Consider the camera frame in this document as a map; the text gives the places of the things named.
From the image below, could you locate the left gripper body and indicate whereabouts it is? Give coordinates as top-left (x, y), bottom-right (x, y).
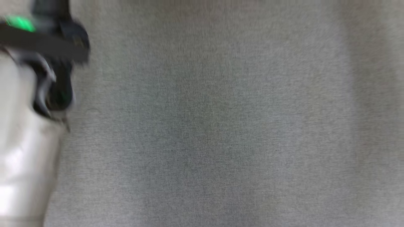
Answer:
top-left (0, 0), bottom-right (91, 64)

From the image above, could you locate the grey fabric sofa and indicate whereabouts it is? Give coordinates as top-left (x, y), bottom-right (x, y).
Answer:
top-left (0, 0), bottom-right (404, 227)

